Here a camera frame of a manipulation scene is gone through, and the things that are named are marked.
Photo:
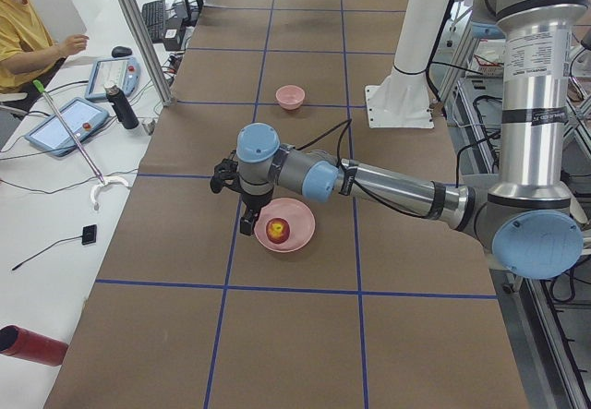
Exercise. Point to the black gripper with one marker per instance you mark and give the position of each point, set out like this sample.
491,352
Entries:
253,201

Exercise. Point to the pink bowl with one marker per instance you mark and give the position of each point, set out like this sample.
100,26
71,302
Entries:
290,97

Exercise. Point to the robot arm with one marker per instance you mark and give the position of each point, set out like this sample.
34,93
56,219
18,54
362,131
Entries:
524,216

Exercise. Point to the red yellow apple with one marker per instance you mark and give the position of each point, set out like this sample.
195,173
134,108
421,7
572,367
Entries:
277,230

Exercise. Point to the pink plate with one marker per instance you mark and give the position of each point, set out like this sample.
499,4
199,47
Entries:
298,232

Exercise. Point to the reacher stick with white claw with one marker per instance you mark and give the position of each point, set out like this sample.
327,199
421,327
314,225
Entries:
104,180

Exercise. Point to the small black square device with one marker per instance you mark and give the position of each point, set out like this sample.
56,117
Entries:
89,234

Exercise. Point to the brown paper table mat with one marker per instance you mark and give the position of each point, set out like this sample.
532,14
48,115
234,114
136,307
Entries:
378,310

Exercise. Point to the black water bottle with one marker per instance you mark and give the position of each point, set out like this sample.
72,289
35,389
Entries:
121,106

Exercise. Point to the far teach pendant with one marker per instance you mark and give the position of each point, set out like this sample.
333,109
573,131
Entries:
122,72

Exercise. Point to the black computer mouse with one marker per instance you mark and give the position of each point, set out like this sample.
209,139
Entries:
121,51

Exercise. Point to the black keyboard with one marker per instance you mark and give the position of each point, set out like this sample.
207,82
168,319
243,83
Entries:
154,16

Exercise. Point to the red cylinder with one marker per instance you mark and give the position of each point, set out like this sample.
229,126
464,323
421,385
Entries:
31,346

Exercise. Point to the person in yellow shirt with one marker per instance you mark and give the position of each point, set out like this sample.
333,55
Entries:
28,51

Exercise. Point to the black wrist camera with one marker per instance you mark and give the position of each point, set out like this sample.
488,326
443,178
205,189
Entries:
226,175

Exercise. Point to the metal clamp bracket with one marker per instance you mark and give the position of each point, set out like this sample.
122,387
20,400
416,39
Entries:
148,125

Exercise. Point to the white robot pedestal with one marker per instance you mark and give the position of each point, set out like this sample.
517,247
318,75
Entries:
402,99

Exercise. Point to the aluminium frame post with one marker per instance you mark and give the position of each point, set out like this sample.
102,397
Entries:
151,61

